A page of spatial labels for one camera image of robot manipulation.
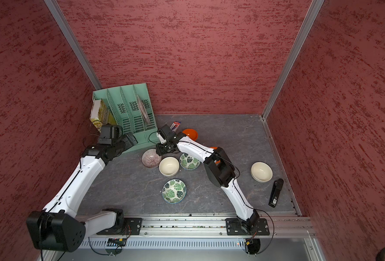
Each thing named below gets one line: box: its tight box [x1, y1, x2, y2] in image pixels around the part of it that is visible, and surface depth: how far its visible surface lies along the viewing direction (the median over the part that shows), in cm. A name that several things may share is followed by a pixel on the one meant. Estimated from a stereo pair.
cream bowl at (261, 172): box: [250, 161, 274, 184], surface depth 91 cm
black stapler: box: [268, 178, 284, 208], surface depth 84 cm
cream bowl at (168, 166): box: [158, 156, 180, 177], surface depth 92 cm
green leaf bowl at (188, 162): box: [179, 152, 201, 171], surface depth 96 cm
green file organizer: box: [90, 82, 161, 152], surface depth 105 cm
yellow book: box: [89, 98, 117, 132], surface depth 89 cm
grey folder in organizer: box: [137, 94, 152, 125], surface depth 109 cm
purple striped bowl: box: [141, 148, 163, 169], surface depth 94 cm
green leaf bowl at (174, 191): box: [161, 178, 188, 204], surface depth 85 cm
